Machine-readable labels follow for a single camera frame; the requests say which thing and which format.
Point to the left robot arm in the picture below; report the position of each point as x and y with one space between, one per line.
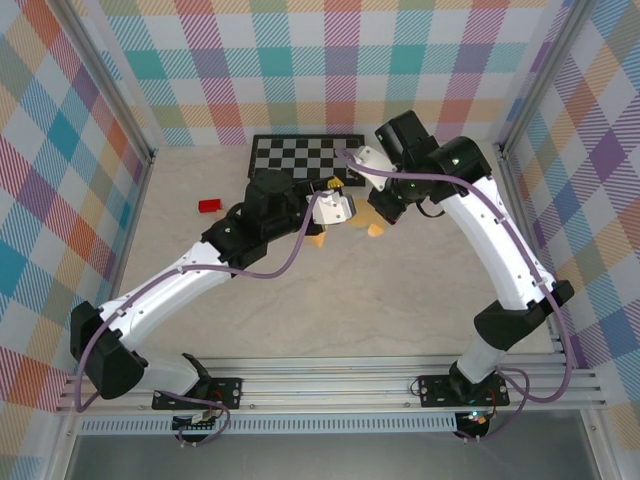
160 305

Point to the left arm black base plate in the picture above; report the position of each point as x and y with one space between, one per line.
230 392

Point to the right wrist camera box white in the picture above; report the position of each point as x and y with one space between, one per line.
375 157

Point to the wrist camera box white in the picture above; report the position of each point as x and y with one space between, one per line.
375 157
332 210

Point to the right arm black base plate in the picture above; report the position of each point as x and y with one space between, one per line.
432 392

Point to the black grey checkerboard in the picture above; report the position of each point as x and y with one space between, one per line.
300 155

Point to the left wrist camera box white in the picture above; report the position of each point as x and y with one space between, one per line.
332 210

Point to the aluminium side rail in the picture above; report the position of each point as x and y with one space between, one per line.
134 225
522 225

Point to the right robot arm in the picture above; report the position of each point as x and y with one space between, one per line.
480 250

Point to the aluminium mounting rail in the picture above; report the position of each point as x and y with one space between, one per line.
325 385

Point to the tan paper box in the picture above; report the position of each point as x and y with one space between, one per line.
375 230

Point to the aluminium frame post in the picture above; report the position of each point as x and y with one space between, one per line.
539 75
106 75

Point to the red block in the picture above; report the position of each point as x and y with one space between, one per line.
210 206

